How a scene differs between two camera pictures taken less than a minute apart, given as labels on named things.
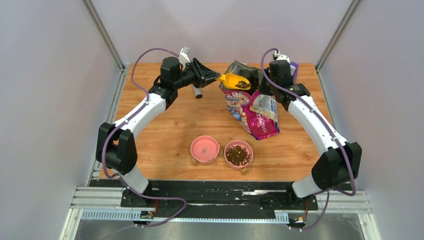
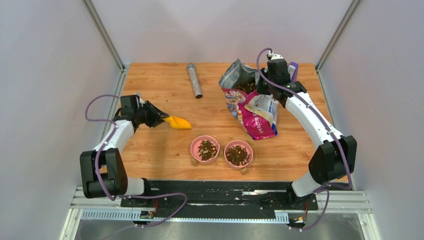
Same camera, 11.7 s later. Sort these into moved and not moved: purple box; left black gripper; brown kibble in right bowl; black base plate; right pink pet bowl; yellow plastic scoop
Moved: left black gripper; yellow plastic scoop
Not moved: black base plate; right pink pet bowl; brown kibble in right bowl; purple box
